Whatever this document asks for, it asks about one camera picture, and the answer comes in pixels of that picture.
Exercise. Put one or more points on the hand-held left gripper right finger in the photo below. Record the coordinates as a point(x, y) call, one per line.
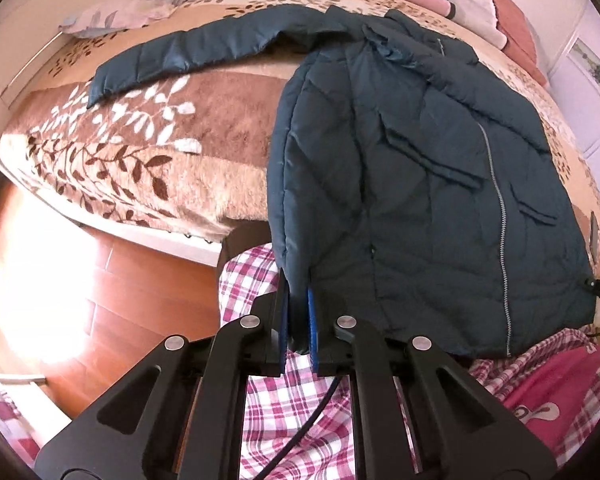
point(313, 330)

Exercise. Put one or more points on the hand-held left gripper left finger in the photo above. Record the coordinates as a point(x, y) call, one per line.
point(281, 320)

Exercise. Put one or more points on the teal padded jacket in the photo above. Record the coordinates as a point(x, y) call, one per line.
point(405, 200)

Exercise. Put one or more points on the black smartphone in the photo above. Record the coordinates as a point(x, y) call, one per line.
point(593, 232)

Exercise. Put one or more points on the plaid pajama pants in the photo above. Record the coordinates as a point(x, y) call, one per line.
point(290, 420)

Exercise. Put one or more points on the pink printed top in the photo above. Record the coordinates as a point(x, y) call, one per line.
point(555, 390)

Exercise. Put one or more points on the bed with leaf-pattern blanket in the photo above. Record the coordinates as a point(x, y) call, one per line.
point(145, 150)

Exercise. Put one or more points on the white wardrobe with ornament band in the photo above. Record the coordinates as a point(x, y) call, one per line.
point(590, 70)

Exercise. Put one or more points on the pink grey striped folded blanket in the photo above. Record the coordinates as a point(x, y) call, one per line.
point(470, 0)

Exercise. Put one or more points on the lavender floral pillow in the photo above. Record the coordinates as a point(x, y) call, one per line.
point(130, 2)

